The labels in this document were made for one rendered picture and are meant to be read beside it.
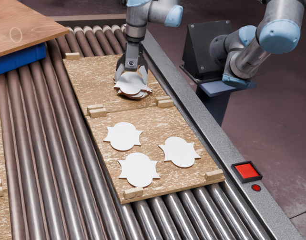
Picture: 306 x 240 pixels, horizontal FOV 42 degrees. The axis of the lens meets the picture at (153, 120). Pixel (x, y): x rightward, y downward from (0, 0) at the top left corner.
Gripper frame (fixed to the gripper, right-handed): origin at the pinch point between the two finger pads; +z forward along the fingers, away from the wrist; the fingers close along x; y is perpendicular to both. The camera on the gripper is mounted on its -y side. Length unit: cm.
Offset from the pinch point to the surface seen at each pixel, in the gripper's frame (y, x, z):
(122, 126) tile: -23.4, 1.7, 3.4
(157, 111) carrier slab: -11.5, -10.9, 4.2
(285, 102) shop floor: 147, -137, 98
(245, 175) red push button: -41, -39, 5
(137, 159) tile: -39.5, -3.7, 3.4
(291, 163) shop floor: 69, -119, 98
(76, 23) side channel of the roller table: 59, 30, 4
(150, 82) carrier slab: 8.5, -8.5, 4.2
